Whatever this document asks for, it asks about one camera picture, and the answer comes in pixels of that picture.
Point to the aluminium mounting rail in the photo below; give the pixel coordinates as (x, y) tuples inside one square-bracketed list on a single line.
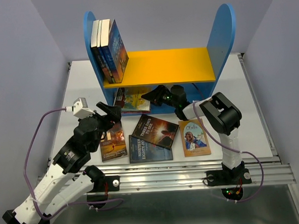
[(176, 176)]

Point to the dark door cover book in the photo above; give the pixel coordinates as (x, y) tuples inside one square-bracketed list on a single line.
[(113, 145)]

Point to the orange Othello book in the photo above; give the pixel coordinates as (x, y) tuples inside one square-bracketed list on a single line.
[(194, 139)]

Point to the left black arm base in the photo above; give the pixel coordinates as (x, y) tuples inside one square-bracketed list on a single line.
[(101, 186)]

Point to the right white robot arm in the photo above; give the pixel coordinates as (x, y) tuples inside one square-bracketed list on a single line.
[(223, 116)]

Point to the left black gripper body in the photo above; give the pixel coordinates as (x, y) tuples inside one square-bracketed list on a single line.
[(95, 146)]

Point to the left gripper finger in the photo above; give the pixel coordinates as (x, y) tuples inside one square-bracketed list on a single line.
[(109, 110), (108, 121)]

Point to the blue and yellow bookshelf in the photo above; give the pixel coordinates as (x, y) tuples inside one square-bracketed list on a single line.
[(201, 66)]

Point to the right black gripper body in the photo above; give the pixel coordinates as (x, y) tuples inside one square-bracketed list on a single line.
[(169, 100)]

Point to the leftmost upright dark book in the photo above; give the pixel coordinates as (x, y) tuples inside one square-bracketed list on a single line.
[(95, 49)]

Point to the Little Women floral book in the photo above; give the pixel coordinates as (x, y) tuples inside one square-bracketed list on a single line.
[(134, 112)]

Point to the Three Days to See book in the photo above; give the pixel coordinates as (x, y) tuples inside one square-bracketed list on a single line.
[(156, 131)]

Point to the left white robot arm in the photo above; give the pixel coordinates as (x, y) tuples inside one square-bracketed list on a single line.
[(68, 177)]

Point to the upright blue orange book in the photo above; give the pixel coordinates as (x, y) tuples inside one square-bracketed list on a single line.
[(118, 57)]

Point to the yellow teal paperback book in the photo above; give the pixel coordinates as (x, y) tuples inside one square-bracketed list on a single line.
[(130, 100)]

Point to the Nineteen Eighty-Four blue book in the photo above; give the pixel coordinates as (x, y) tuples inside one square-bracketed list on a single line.
[(142, 152)]

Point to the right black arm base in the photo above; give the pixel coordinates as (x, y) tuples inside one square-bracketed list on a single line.
[(232, 179)]

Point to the middle upright blue book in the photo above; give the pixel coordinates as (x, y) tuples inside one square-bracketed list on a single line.
[(102, 42)]

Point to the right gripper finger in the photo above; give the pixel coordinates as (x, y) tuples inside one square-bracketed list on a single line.
[(153, 96), (160, 88)]

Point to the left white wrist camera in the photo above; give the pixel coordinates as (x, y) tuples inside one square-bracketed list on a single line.
[(80, 108)]

